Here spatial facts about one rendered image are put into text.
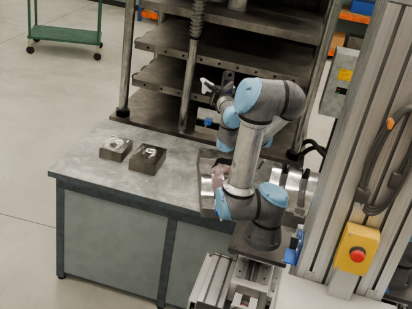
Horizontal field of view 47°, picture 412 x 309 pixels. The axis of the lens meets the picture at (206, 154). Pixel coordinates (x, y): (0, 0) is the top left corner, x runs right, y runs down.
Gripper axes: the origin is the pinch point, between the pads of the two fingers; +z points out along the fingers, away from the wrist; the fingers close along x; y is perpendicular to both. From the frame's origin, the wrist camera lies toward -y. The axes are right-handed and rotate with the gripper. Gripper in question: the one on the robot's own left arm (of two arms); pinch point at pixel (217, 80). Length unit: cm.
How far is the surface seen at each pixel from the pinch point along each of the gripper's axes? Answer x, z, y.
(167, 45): -6, 98, 18
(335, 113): 97, 53, 23
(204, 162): 15, 24, 55
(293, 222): 53, -21, 56
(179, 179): 3, 20, 66
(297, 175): 62, 8, 45
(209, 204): 12, -10, 59
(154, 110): -1, 110, 68
